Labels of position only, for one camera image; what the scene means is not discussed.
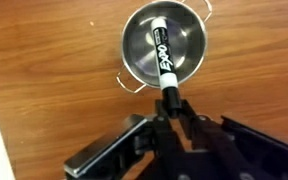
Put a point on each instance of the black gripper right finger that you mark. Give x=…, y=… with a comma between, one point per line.
x=204, y=133

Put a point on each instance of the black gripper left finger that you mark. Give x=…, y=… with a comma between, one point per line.
x=165, y=140

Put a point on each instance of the black white Expo marker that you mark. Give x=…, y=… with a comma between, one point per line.
x=164, y=56

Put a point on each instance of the small steel pot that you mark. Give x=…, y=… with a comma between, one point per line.
x=184, y=36

